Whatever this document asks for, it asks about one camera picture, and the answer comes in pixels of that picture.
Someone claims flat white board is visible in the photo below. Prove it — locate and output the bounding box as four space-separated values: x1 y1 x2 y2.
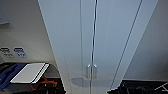
9 62 51 85

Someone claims orange and black equipment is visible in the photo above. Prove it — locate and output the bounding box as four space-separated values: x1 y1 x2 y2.
29 77 66 94

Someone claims blue cloth item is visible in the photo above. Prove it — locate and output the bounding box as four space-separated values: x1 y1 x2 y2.
0 63 26 92

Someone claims white wardrobe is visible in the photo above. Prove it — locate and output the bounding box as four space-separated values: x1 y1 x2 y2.
37 0 160 94

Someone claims silver door handle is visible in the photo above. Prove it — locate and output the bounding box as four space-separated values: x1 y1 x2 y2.
93 64 98 80
86 64 91 80

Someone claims black equipment with white lines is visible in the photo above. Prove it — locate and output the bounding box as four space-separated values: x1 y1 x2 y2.
115 79 168 94

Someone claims white wardrobe door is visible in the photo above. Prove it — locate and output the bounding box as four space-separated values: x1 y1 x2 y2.
37 0 98 94
91 0 145 94

